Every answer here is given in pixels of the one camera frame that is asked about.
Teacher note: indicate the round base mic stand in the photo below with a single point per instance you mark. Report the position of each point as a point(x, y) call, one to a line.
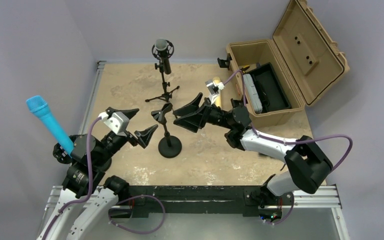
point(169, 146)

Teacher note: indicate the cream microphone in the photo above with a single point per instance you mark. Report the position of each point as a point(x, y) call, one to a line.
point(217, 87)

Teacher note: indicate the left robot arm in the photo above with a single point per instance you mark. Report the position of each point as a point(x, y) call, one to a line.
point(82, 201)

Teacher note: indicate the grey device in case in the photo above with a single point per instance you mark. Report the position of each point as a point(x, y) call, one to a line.
point(253, 94)

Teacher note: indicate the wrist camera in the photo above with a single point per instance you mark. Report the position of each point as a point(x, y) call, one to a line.
point(209, 85)
point(117, 122)

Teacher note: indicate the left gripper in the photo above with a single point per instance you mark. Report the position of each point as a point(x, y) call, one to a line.
point(143, 136)

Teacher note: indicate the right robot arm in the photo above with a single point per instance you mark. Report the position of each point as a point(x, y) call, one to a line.
point(307, 165)

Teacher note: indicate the left round base stand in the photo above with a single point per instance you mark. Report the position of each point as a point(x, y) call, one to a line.
point(99, 158)

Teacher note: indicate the black grey microphone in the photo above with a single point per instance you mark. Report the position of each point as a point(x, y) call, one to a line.
point(163, 52)

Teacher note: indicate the black tripod mic stand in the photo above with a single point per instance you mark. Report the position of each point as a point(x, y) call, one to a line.
point(166, 95)

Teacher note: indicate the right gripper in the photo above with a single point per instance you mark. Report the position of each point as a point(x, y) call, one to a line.
point(197, 120)

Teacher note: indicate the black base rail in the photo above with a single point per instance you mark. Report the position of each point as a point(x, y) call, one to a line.
point(247, 200)

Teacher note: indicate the blue microphone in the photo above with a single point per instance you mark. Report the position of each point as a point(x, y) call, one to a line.
point(40, 109)

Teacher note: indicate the tan hard case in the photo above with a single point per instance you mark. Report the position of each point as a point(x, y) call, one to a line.
point(306, 61)

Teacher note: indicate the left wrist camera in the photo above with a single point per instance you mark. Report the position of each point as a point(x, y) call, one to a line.
point(117, 122)

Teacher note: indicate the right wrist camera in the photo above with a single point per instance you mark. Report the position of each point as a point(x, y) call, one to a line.
point(209, 85)

